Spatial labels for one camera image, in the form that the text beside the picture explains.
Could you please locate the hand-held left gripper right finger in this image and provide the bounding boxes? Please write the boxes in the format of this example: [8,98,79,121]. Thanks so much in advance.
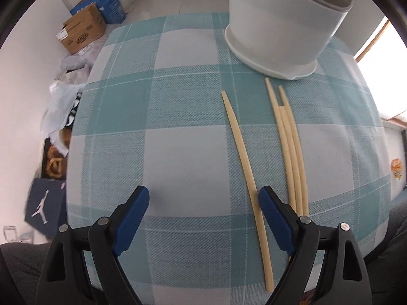
[258,186,373,305]

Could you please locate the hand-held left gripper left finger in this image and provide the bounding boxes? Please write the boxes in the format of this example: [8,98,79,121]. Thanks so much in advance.
[36,185,150,305]

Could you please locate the white utensil holder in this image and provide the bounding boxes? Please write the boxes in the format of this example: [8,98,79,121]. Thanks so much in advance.
[225,0,353,80]

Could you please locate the navy shopping bag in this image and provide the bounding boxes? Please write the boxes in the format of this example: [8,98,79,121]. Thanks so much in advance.
[25,178,69,239]

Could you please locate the brown shoe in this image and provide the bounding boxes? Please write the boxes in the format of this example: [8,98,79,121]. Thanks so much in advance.
[51,127,72,153]
[46,148,68,179]

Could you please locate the teal plaid tablecloth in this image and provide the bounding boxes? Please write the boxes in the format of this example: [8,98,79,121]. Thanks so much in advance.
[65,12,391,305]

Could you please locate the clear glass cup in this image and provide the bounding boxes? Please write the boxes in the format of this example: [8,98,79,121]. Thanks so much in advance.
[3,225,34,245]

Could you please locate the black white shoes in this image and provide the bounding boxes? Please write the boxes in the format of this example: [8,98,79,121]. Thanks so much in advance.
[67,92,83,124]

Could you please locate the person's grey pants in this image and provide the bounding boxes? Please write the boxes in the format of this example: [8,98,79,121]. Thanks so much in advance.
[0,197,407,305]

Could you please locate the white translucent plastic bag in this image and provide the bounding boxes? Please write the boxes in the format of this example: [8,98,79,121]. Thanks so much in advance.
[40,81,85,156]

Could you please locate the orange sticker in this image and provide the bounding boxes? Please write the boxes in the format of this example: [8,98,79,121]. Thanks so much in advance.
[390,158,405,180]

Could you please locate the grey mailing bag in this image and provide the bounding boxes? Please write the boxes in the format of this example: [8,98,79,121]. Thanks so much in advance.
[59,44,102,81]

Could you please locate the brown cardboard box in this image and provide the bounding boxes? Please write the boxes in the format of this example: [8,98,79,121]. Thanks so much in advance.
[56,5,106,54]

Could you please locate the blue cardboard box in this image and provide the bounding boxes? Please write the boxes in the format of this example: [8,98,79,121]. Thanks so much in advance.
[70,0,128,24]

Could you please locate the wooden window frame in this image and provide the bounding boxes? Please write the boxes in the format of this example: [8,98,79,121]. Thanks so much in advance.
[354,17,407,131]

